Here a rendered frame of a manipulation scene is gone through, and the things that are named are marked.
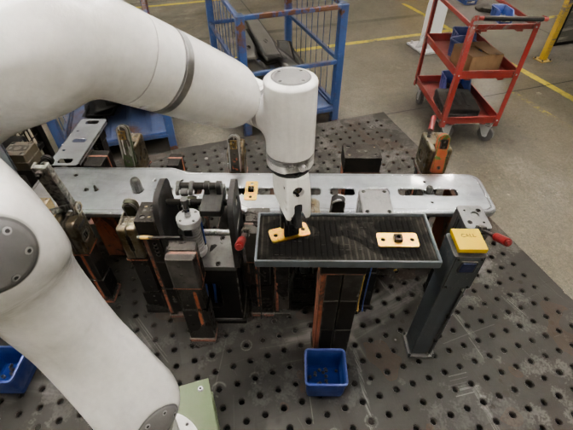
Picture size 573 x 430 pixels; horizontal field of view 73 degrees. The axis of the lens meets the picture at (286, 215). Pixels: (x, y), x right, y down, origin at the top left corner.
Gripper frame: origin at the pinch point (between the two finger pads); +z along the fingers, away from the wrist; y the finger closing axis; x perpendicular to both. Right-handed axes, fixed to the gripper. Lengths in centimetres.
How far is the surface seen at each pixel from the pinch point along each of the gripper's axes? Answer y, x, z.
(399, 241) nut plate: -9.7, -20.5, 2.0
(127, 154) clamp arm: 61, 35, 16
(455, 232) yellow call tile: -10.6, -33.6, 2.8
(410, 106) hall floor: 220, -189, 119
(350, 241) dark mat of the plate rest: -6.2, -11.1, 2.8
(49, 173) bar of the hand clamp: 32, 49, -1
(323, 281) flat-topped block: -7.0, -5.7, 13.0
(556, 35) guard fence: 264, -381, 92
